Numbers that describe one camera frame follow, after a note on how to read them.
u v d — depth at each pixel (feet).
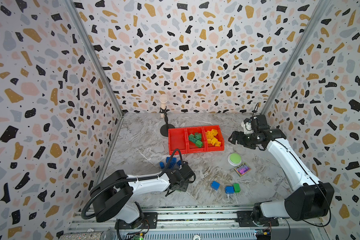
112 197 1.38
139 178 1.62
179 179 2.15
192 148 3.20
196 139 3.38
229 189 2.70
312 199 1.32
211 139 3.38
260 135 1.91
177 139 3.38
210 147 3.20
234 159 3.12
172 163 3.03
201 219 2.50
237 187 2.79
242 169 2.97
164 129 3.59
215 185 2.81
